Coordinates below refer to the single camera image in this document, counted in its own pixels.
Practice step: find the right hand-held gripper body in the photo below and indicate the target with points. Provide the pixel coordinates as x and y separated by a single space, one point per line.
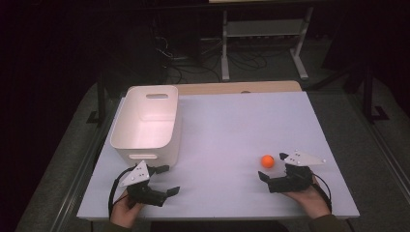
295 175

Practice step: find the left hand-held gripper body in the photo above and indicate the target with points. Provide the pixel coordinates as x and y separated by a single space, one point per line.
137 175

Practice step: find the orange ball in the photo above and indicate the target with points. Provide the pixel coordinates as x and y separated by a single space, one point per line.
267 161

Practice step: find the white plastic storage bin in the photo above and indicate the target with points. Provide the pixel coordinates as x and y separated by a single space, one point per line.
146 122

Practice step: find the person's right hand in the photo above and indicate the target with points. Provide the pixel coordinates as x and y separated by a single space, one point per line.
307 199

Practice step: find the person's left hand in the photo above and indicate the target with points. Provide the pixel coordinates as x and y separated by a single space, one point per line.
124 212

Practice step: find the white board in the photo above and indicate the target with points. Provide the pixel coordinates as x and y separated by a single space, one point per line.
232 135

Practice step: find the black floor stand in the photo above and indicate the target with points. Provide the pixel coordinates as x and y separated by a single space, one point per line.
369 96
100 103

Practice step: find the grey metal stand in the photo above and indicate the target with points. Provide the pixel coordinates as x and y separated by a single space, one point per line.
264 29

